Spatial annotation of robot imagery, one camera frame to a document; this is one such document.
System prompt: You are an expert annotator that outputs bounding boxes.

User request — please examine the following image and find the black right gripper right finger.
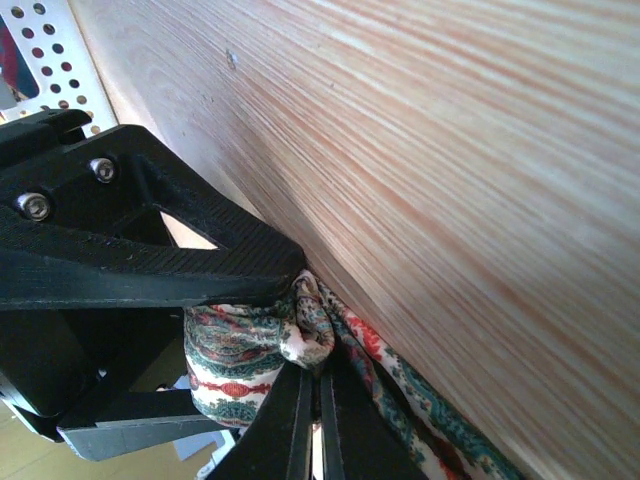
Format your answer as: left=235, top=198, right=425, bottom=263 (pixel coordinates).
left=319, top=359, right=426, bottom=480

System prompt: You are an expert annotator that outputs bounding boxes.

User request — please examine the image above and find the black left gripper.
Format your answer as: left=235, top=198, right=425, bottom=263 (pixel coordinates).
left=1, top=109, right=306, bottom=461

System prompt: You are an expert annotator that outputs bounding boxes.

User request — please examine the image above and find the paisley patterned necktie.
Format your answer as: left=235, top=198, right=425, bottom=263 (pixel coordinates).
left=184, top=270, right=523, bottom=479

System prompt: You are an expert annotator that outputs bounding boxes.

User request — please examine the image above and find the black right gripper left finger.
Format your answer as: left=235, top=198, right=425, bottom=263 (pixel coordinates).
left=208, top=364, right=314, bottom=480

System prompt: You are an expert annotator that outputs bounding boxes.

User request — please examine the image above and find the white perforated plastic basket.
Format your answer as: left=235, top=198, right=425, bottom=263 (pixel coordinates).
left=1, top=1, right=117, bottom=136

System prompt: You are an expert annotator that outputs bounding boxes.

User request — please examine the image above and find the red navy striped tie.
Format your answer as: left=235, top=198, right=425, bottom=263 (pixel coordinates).
left=1, top=20, right=39, bottom=102

